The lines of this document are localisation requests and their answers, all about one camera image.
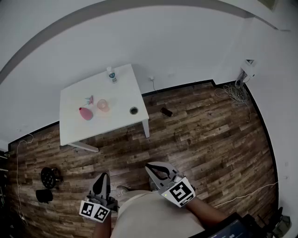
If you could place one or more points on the pink dimpled glass cup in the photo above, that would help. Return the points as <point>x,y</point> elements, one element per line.
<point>103,105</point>

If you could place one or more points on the person's right shoe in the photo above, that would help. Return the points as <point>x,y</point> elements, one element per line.
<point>152,184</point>

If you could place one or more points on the red pink bottle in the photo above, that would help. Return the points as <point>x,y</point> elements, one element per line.
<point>86,114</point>

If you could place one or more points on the person's right forearm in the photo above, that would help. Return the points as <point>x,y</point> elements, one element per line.
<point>205,209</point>

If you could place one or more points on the person's shoe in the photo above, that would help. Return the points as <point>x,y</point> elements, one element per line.
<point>121,191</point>
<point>152,184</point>

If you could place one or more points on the small clear white-capped bottle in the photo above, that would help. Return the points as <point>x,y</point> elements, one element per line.
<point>112,75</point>

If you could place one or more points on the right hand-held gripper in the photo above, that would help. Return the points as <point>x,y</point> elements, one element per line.
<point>180,191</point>

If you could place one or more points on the black flat device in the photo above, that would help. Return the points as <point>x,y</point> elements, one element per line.
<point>166,111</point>

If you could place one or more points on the white square table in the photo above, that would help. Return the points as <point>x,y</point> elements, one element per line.
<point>104,130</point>

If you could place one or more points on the person's left forearm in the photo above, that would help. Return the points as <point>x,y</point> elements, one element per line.
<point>102,230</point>

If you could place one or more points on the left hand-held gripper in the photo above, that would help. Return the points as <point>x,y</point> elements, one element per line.
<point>95,212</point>

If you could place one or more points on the white wall box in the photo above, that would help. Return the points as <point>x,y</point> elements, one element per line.
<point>248,69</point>

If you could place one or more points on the black round perforated stool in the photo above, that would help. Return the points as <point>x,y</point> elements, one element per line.
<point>47,177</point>

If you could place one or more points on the round metal table grommet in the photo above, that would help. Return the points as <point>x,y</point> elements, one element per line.
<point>133,110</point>

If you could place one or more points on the person's left shoe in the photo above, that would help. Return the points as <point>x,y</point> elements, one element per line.
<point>121,191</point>

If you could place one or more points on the person's beige shirt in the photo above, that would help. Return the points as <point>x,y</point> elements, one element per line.
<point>151,213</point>

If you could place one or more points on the black cylindrical bin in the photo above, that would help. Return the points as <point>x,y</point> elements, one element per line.
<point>44,196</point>

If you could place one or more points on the grey-green bag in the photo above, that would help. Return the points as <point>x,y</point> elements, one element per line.
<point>281,223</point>

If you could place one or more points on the black metal rack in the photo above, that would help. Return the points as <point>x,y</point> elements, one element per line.
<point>3,176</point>

